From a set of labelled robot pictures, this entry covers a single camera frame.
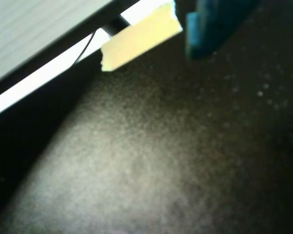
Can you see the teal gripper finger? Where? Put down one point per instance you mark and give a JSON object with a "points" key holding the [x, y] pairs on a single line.
{"points": [[210, 26]]}

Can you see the white ribbed panel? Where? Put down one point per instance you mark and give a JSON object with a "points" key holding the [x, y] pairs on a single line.
{"points": [[27, 29]]}

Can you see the beige masking tape piece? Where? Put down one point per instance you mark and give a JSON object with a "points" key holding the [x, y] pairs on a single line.
{"points": [[141, 36]]}

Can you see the black round pole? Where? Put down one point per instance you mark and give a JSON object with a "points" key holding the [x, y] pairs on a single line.
{"points": [[116, 24]]}

